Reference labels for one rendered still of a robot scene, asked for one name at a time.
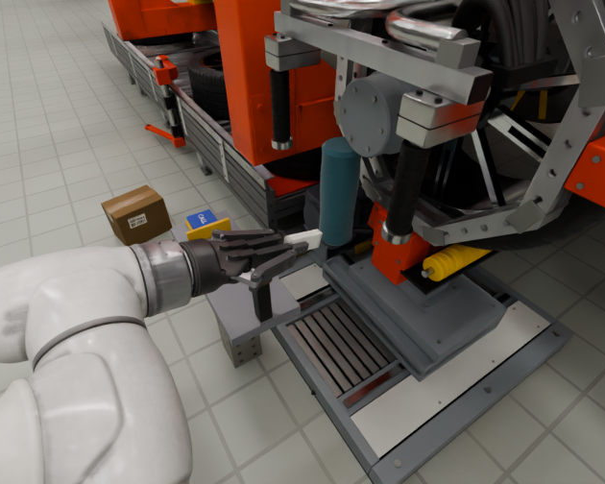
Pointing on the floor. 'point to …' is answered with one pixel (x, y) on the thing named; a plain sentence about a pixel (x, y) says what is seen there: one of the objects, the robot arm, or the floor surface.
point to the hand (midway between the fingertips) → (302, 242)
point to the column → (241, 349)
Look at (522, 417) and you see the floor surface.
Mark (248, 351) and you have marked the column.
